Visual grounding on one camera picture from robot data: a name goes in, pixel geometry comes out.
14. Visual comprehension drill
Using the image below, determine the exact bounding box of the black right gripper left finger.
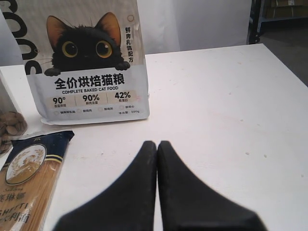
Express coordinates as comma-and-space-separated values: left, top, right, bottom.
57, 141, 157, 231

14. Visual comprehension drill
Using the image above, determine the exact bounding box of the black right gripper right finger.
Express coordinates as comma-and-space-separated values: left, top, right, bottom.
157, 141, 267, 231

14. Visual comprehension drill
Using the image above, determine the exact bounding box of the cat food pouch black cat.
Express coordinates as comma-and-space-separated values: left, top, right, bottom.
0, 0, 150, 125

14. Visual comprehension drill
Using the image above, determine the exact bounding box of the black metal stand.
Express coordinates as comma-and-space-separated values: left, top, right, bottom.
247, 0, 308, 44

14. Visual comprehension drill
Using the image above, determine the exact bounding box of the clear jar yellow lid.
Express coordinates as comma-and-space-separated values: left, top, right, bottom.
0, 72, 28, 155

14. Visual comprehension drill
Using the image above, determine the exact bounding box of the spaghetti package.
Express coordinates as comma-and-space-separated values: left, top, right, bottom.
0, 130, 74, 231

